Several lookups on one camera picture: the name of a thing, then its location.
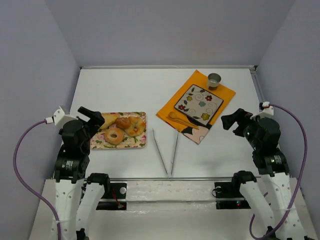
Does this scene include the metal tongs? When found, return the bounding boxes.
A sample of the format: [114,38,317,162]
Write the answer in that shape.
[152,128,179,179]

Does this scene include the floral rectangular tray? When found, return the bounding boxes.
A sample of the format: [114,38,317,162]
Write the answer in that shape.
[90,112,147,150]

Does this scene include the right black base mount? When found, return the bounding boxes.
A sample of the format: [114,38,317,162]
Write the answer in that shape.
[211,181,251,210]

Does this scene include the ring bagel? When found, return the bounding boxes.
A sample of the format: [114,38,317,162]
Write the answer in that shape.
[104,128,124,145]

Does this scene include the wooden fork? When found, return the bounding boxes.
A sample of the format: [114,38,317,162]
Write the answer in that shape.
[167,116,199,130]

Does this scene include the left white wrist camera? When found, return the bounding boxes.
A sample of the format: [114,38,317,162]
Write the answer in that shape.
[45,105,77,128]

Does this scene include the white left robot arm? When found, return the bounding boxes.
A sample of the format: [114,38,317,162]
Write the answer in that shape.
[49,106,111,240]

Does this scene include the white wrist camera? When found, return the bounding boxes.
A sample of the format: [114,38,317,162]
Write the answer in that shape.
[45,105,77,128]
[250,101,274,121]

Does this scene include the glazed twisted pastry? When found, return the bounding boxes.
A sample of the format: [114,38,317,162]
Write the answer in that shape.
[124,116,146,137]

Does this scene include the metal cup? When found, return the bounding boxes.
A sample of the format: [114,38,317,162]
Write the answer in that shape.
[207,73,222,90]

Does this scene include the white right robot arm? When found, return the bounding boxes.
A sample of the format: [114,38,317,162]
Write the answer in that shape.
[221,106,309,240]

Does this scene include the triangular bread slice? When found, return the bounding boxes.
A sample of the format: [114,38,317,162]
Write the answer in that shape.
[100,113,119,130]

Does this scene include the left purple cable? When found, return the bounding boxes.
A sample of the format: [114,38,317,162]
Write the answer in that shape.
[12,119,62,240]

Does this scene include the wooden spoon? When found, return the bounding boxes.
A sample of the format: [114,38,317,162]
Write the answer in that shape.
[168,111,189,123]

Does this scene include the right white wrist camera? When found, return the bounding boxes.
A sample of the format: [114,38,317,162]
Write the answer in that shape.
[250,101,274,121]

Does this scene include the metal frame rail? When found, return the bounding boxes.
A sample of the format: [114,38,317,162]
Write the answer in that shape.
[80,65,256,71]

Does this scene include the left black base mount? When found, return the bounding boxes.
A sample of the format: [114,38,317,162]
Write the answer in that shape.
[96,182,127,211]

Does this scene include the orange cloth napkin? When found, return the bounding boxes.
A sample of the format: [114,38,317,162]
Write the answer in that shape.
[156,70,236,145]

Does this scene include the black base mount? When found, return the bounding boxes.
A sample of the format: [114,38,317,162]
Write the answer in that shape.
[96,182,127,211]
[211,181,251,210]

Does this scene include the floral square plate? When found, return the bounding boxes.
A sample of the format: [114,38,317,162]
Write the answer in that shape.
[174,84,224,126]

